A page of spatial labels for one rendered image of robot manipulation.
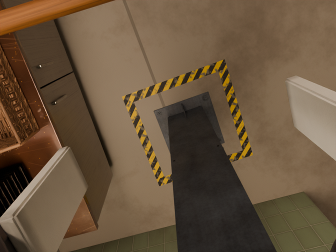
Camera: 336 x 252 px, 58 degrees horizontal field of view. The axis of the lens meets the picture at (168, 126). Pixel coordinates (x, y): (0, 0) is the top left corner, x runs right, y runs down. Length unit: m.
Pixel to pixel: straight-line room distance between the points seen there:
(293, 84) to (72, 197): 0.13
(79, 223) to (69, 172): 1.17
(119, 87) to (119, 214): 0.81
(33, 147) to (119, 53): 0.70
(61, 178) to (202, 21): 1.52
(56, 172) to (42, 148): 1.06
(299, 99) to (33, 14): 0.37
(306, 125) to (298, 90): 0.02
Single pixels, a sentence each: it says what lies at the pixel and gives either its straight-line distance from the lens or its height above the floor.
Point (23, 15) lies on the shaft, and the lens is 0.47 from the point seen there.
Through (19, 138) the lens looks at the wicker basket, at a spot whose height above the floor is 0.73.
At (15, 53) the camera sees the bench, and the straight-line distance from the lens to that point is 1.17.
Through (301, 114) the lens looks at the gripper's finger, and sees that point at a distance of 0.17.
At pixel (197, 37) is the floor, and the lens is 1.65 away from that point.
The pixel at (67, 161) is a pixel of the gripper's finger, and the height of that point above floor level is 1.48.
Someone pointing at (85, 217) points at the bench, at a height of 0.58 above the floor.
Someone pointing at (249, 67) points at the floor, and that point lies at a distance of 1.72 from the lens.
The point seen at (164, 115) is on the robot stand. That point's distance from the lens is 1.69.
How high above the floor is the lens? 1.64
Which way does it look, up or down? 72 degrees down
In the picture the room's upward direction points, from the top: 176 degrees clockwise
